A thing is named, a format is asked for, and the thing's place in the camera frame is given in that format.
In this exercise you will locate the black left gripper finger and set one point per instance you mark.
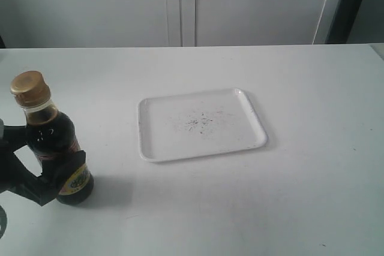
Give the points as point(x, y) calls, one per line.
point(66, 166)
point(12, 137)

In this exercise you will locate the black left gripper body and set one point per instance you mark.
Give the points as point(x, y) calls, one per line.
point(15, 177)

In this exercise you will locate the dark soy sauce bottle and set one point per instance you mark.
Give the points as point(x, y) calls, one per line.
point(51, 136)

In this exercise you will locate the white plastic tray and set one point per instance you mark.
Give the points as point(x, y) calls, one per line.
point(196, 125)

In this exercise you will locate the dark vertical post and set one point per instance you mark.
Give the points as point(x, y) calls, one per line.
point(342, 21)

